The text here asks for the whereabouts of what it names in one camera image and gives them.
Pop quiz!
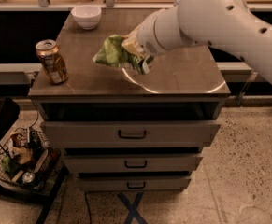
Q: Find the grey drawer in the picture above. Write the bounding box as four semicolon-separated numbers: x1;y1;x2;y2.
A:
64;153;202;173
76;176;191;192
41;120;220;148

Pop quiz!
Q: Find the orange soda can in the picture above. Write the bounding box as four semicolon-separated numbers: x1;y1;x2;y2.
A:
36;39;68;85

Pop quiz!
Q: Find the middle grey drawer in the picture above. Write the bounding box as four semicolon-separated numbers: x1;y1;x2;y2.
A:
64;153;202;173

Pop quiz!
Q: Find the black floor cable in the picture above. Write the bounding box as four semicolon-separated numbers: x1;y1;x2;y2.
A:
84;191;93;224

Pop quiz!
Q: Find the blue tape cross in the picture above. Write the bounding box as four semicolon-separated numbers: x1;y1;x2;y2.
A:
118;192;148;224

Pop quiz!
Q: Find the top grey drawer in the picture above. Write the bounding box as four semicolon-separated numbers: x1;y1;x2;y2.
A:
41;120;220;148

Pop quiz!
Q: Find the bottom grey drawer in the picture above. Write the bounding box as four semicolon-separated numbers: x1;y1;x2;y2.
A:
76;176;191;192

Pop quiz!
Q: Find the white ceramic bowl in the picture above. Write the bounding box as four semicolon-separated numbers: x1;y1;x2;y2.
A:
71;5;102;30

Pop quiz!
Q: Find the black wire basket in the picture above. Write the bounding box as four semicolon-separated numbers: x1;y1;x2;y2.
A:
0;127;61;190

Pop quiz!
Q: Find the grey drawer cabinet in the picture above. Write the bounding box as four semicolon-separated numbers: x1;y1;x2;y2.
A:
30;9;230;182

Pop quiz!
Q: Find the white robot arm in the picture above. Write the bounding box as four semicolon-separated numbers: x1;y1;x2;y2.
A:
122;0;272;84

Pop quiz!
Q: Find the green jalapeno chip bag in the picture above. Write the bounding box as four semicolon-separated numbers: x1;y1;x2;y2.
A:
93;35;154;75

